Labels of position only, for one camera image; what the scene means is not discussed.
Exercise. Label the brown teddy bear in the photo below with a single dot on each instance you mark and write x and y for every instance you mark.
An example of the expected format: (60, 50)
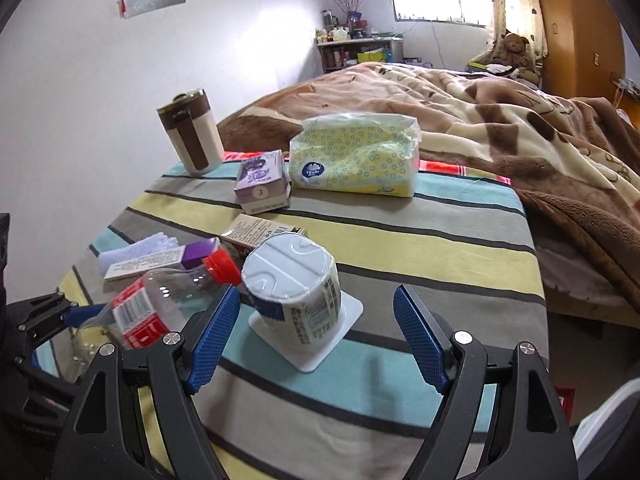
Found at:
(515, 52)

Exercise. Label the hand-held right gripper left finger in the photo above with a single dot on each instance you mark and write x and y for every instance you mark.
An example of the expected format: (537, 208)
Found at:
(212, 340)

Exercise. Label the barred window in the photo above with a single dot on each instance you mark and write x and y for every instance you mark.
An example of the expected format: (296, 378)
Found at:
(435, 2)

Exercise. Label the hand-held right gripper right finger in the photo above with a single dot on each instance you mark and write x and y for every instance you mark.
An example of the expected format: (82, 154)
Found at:
(417, 340)

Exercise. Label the yellow dotted tissue pack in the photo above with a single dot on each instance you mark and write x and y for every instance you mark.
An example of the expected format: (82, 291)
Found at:
(355, 155)

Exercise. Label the purple milk carton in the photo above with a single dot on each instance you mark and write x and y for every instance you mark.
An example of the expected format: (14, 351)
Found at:
(262, 182)

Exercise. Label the brown printed blanket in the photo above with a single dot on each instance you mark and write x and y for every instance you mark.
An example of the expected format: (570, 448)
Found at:
(500, 125)

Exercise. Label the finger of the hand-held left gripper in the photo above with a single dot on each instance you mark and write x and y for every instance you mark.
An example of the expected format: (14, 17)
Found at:
(42, 372)
(80, 314)

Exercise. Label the white yogurt cup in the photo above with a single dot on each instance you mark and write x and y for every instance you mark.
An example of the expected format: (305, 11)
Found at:
(295, 300)

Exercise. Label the small shelf unit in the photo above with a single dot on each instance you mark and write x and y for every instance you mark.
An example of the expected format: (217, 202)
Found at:
(350, 55)

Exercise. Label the patterned curtain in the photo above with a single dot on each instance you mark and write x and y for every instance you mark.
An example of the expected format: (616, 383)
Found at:
(515, 5)

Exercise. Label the white purple box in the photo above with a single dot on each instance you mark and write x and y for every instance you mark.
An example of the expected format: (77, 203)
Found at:
(160, 260)

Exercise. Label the group of bottles and jars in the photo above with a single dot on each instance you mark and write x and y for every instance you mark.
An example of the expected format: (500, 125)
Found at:
(340, 30)

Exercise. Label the beige printed paper box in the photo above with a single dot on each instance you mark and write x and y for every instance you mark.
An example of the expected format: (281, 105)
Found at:
(255, 232)

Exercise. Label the brown and cream tumbler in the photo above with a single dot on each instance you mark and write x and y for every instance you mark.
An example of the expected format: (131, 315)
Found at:
(192, 135)

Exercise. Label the white paper towel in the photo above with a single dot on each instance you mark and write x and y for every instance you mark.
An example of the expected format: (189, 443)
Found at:
(130, 255)

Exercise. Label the wooden wardrobe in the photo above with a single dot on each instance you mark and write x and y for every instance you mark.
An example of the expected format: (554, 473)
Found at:
(575, 25)

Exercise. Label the striped bed cloth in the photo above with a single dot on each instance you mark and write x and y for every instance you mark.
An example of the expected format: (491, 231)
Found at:
(400, 240)

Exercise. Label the clear bottle red label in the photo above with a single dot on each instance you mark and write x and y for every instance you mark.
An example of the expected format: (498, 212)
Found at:
(150, 305)

